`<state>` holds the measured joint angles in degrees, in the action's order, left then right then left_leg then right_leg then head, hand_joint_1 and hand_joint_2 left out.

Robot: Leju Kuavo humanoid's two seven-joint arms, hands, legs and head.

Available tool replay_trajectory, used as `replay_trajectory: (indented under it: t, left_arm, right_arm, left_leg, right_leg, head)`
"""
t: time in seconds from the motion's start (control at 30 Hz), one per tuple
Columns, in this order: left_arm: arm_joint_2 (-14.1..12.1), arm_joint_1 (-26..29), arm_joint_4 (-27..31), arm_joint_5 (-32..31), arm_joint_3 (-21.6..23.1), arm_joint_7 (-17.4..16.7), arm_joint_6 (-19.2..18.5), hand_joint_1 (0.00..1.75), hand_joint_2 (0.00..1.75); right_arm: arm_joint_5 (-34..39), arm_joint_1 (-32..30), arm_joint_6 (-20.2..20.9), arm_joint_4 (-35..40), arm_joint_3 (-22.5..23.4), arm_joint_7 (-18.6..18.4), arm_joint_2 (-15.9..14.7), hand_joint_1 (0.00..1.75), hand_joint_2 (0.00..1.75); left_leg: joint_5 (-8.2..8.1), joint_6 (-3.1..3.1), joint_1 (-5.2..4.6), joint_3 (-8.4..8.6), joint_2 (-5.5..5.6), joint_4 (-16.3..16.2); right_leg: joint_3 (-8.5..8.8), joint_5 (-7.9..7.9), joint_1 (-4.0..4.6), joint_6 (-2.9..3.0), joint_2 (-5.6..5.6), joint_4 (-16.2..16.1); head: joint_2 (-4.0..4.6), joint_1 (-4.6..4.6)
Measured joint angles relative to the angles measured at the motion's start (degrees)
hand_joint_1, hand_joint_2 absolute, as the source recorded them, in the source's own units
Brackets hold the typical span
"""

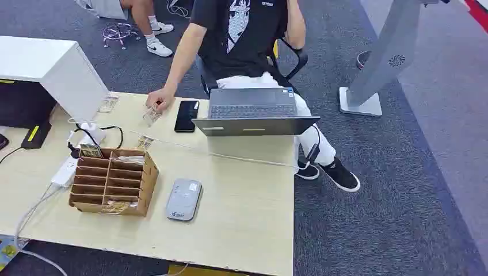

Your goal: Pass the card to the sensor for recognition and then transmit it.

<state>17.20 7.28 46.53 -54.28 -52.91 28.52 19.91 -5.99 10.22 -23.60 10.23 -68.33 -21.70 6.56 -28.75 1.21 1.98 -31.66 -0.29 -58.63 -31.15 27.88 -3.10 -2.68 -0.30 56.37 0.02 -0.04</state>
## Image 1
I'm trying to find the person in black shirt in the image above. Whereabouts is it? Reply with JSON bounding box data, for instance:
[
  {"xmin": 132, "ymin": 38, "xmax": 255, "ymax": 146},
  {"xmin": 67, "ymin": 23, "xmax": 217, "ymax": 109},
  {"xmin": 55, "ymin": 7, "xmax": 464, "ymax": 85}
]
[{"xmin": 146, "ymin": 0, "xmax": 361, "ymax": 193}]

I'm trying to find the white power strip cord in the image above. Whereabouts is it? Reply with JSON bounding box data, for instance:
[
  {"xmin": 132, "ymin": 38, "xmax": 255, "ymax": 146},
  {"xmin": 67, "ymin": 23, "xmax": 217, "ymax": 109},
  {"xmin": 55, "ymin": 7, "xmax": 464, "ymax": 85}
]
[{"xmin": 14, "ymin": 182, "xmax": 70, "ymax": 276}]

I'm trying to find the person in white sneakers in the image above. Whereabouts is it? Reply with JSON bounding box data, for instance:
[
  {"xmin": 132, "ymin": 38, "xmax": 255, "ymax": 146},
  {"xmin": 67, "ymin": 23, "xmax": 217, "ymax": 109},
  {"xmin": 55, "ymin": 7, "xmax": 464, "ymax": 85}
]
[{"xmin": 74, "ymin": 0, "xmax": 174, "ymax": 58}]

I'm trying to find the grey kiosk stand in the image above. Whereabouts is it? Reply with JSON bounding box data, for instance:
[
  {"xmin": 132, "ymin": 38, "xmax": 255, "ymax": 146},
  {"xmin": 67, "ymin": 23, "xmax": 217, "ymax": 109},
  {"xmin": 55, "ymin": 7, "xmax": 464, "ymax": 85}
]
[{"xmin": 338, "ymin": 0, "xmax": 451, "ymax": 117}]

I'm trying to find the yellow printed card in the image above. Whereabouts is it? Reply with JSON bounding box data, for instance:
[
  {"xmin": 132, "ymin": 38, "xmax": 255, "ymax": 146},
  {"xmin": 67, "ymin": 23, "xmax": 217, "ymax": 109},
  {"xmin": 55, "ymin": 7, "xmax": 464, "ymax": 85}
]
[{"xmin": 100, "ymin": 201, "xmax": 131, "ymax": 214}]

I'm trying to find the black office chair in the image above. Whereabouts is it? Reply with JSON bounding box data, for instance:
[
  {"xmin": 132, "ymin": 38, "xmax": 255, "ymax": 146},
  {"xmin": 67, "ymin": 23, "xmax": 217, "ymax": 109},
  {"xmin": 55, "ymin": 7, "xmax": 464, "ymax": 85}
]
[{"xmin": 196, "ymin": 38, "xmax": 309, "ymax": 97}]

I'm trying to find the chrome stool base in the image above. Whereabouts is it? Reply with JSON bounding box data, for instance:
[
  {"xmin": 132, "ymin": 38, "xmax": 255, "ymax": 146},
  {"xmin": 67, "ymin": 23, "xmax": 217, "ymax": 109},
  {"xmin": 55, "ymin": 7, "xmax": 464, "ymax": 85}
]
[{"xmin": 101, "ymin": 22, "xmax": 142, "ymax": 51}]

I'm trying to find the white cabinet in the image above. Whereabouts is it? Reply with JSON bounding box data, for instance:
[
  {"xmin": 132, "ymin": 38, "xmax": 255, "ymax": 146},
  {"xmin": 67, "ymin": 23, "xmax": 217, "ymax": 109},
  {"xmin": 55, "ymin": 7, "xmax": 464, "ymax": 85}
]
[{"xmin": 0, "ymin": 35, "xmax": 110, "ymax": 123}]

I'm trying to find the pale sleeved card stack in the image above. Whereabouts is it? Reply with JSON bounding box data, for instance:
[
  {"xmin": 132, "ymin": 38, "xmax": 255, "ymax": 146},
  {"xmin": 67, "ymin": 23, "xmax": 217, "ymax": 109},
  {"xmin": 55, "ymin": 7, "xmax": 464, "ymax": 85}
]
[{"xmin": 113, "ymin": 154, "xmax": 146, "ymax": 165}]

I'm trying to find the yellow object under desk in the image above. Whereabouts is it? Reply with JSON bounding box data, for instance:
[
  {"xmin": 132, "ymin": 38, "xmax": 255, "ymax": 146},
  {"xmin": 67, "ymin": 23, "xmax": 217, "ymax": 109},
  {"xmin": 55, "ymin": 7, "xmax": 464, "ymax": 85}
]
[{"xmin": 167, "ymin": 264, "xmax": 249, "ymax": 276}]

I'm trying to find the thin white cable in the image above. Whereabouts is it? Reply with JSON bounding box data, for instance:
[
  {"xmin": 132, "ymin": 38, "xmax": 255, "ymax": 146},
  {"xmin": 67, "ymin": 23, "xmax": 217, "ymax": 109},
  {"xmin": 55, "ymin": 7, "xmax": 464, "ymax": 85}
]
[{"xmin": 152, "ymin": 263, "xmax": 190, "ymax": 276}]

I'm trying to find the person's right hand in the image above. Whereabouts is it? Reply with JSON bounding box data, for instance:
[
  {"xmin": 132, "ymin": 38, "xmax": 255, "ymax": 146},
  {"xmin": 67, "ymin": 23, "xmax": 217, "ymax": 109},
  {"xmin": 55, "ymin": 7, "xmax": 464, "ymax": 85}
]
[{"xmin": 146, "ymin": 87, "xmax": 177, "ymax": 114}]

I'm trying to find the wooden card box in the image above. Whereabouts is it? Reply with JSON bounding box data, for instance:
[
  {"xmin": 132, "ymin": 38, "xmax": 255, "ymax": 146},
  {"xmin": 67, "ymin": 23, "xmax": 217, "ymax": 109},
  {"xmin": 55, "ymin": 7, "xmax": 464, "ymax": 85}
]
[{"xmin": 68, "ymin": 147, "xmax": 160, "ymax": 217}]

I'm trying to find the white power strip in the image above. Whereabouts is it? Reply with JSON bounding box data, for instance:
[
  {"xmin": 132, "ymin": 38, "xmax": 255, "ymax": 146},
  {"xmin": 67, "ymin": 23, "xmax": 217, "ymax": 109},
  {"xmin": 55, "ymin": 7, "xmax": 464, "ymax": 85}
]
[{"xmin": 50, "ymin": 155, "xmax": 79, "ymax": 189}]

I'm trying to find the long white cable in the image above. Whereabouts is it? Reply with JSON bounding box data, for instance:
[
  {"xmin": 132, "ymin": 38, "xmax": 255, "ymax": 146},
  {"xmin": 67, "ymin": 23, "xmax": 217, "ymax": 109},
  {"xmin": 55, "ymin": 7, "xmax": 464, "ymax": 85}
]
[{"xmin": 127, "ymin": 129, "xmax": 296, "ymax": 168}]

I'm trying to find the black dongle with cable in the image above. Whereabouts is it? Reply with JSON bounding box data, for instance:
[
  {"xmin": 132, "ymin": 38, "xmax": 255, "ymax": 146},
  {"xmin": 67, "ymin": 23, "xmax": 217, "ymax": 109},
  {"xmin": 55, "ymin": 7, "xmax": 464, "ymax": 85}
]
[{"xmin": 304, "ymin": 129, "xmax": 322, "ymax": 165}]

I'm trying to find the white cable bundle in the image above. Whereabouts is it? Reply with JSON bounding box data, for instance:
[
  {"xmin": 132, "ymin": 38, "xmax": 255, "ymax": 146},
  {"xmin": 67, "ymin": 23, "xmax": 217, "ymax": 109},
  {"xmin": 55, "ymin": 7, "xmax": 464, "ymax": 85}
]
[{"xmin": 165, "ymin": 0, "xmax": 192, "ymax": 20}]

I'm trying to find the round black base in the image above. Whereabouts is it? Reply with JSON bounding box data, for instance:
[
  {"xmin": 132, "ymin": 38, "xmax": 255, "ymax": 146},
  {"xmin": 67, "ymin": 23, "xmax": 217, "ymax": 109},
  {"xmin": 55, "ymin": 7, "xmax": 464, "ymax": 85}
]
[{"xmin": 356, "ymin": 50, "xmax": 373, "ymax": 71}]

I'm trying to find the dark printed card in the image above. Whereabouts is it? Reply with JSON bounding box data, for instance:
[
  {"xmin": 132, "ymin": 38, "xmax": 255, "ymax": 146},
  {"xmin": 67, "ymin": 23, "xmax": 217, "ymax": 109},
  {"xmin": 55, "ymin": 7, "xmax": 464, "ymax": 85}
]
[{"xmin": 79, "ymin": 143, "xmax": 104, "ymax": 159}]

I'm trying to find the black smartphone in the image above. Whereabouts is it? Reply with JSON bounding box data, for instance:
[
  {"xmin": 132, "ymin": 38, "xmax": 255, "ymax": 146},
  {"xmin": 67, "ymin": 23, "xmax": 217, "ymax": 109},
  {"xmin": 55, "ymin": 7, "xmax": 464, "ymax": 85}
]
[{"xmin": 174, "ymin": 100, "xmax": 200, "ymax": 133}]

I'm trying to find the white charger block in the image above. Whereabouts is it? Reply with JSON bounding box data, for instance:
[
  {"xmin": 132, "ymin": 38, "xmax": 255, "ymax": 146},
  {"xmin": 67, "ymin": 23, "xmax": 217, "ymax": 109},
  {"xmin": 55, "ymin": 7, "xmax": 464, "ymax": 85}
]
[{"xmin": 77, "ymin": 122, "xmax": 107, "ymax": 148}]

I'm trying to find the black stand with yellow label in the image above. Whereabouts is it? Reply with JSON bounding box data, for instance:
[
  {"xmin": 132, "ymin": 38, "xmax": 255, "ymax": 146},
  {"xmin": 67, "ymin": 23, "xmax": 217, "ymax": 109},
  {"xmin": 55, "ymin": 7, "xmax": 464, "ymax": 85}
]
[{"xmin": 20, "ymin": 120, "xmax": 52, "ymax": 150}]

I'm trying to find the black monitor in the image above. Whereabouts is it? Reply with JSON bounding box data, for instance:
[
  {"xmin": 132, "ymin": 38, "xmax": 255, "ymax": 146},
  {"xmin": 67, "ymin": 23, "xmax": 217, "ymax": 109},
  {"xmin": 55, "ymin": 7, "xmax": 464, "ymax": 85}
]
[{"xmin": 0, "ymin": 79, "xmax": 58, "ymax": 129}]

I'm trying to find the dark grey laptop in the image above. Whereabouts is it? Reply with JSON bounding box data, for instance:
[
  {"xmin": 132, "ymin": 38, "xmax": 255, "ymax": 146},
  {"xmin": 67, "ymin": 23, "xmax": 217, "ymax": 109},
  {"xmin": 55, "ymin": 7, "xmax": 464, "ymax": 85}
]
[{"xmin": 192, "ymin": 87, "xmax": 321, "ymax": 137}]

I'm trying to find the black charger cable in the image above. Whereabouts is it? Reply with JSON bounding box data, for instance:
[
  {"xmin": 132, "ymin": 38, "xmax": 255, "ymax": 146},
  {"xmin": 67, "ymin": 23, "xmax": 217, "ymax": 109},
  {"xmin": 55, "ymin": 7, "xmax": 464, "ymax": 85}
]
[{"xmin": 67, "ymin": 125, "xmax": 125, "ymax": 159}]

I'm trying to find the thin black cable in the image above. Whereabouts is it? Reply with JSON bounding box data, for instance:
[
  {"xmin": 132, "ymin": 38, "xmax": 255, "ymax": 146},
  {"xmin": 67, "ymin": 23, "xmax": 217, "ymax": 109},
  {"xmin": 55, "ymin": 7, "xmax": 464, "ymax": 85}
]
[{"xmin": 0, "ymin": 146, "xmax": 24, "ymax": 165}]

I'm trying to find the blue and yellow box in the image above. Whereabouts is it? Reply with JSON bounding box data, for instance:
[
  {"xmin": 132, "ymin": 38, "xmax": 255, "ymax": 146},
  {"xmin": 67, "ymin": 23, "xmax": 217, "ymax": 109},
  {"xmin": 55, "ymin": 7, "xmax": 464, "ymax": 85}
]
[{"xmin": 0, "ymin": 235, "xmax": 30, "ymax": 268}]

